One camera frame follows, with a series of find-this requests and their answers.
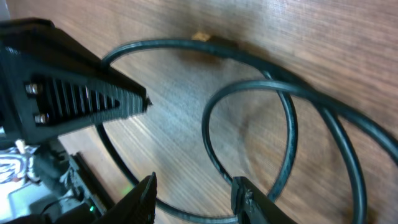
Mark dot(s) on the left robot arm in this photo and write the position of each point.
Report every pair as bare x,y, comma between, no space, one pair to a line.
76,196

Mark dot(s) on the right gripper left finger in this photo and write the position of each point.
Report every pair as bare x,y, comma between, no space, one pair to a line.
137,207

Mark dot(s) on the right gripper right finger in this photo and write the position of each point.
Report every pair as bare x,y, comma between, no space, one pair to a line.
251,206

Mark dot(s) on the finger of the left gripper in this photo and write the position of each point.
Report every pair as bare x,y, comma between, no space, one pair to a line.
52,85

